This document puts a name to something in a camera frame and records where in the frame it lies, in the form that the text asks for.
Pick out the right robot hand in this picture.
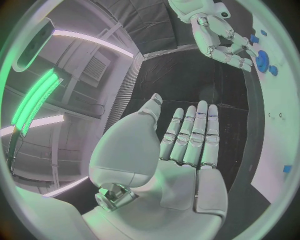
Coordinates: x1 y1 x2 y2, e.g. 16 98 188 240
190 13 259 73

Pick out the white oblong camera unit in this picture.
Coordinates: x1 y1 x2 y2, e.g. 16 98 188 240
11 17 57 73

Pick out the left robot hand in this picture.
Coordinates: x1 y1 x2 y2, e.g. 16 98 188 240
81 92 229 240

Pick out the glowing light bar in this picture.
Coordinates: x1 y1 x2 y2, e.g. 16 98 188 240
10 67 65 136

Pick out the large blue gear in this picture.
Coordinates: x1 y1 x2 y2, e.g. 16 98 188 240
255 49 270 74

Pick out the small blue gear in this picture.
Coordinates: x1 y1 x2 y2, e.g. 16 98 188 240
268 64 280 77

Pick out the white task board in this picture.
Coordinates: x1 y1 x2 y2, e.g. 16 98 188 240
243 12 299 206

